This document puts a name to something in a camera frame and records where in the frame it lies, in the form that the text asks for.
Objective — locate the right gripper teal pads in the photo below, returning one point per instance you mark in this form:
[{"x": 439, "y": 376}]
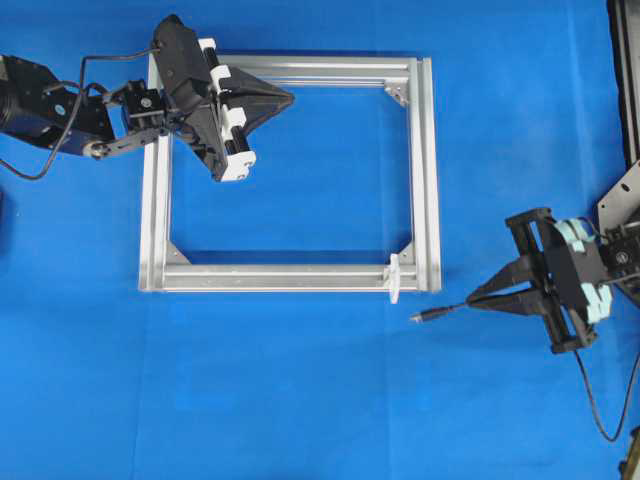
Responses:
[{"x": 561, "y": 259}]

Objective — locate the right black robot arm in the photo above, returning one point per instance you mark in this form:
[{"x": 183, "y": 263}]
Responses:
[{"x": 618, "y": 217}]

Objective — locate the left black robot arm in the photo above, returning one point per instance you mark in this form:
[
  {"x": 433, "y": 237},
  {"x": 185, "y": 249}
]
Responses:
[{"x": 80, "y": 118}]

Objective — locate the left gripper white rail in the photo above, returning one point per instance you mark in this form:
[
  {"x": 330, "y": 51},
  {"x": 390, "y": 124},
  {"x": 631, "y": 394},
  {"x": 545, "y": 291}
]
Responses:
[{"x": 194, "y": 81}]

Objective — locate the white string loop holder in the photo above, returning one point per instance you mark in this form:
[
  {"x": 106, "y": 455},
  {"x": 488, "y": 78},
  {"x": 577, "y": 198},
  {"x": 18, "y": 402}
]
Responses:
[{"x": 392, "y": 276}]

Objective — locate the black stand right edge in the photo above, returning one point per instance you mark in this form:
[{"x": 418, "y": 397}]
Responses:
[{"x": 624, "y": 31}]

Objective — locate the yellowish object bottom right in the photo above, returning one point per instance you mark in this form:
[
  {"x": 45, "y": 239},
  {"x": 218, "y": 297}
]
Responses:
[{"x": 629, "y": 468}]

